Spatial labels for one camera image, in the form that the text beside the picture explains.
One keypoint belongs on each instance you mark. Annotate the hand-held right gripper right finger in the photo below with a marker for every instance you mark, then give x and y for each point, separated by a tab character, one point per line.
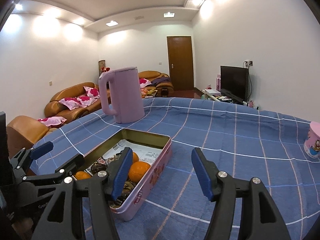
201	172

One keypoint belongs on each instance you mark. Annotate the square ceiling light panel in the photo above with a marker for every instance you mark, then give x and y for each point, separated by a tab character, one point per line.
111	23
169	14

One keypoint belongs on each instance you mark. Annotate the black television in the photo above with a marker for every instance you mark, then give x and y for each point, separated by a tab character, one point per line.
233	81

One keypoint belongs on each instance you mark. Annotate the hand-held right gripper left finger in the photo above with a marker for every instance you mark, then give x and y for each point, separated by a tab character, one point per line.
122	175

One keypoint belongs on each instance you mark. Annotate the flat white box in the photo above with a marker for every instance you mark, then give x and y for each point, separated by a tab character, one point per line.
211	92

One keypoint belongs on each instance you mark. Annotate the pink cartoon cup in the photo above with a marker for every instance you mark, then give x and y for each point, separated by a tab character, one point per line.
312	140

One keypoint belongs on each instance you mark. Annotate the orange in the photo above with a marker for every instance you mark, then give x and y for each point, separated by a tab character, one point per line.
82	175
135	157
139	171

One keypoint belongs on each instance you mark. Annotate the wall socket with plugs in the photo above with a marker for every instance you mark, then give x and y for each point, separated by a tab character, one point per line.
248	63

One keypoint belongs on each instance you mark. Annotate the printed paper leaflet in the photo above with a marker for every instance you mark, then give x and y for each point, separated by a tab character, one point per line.
147	155

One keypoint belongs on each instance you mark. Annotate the ceiling air vent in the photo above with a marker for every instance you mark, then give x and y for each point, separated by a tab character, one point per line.
139	18

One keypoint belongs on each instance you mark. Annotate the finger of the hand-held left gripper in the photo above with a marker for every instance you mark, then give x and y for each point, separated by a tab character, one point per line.
73	162
41	150

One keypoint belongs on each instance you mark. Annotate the pink electric kettle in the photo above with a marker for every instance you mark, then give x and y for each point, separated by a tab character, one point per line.
125	95

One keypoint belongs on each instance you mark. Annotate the pink floral cushion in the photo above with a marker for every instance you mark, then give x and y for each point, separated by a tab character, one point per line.
70	103
51	121
85	100
92	92
144	81

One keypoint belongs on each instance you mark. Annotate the brown leather armchair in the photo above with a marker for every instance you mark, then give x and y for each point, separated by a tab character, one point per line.
25	127

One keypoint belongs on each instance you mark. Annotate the purple cloth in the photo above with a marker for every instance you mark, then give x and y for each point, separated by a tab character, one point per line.
161	81

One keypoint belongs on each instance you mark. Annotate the blue checked tablecloth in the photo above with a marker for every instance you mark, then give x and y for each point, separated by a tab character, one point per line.
225	135

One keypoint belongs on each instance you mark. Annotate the small pink trinkets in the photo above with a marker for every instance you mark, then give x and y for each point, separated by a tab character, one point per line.
250	103

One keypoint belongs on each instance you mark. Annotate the brown wooden door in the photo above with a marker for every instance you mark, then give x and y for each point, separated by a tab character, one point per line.
180	62

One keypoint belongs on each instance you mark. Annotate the tall pink box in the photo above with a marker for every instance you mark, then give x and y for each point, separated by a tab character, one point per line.
218	82

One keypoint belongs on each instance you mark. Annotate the long brown leather sofa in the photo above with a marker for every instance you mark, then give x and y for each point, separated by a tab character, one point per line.
67	91

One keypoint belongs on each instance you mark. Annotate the pink rectangular tin box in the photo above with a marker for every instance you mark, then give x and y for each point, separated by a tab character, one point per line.
150	180

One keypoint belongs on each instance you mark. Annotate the red plush toys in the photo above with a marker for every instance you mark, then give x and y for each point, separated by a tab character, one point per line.
106	69

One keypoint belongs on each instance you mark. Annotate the brown framed board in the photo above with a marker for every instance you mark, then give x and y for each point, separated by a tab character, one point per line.
102	64

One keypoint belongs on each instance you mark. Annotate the small brown leather sofa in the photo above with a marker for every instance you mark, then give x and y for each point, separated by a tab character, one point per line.
152	74

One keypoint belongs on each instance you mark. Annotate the glass television stand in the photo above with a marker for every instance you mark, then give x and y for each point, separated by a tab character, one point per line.
230	100

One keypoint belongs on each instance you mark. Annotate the wooden coffee table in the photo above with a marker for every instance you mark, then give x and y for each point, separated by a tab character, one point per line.
148	93

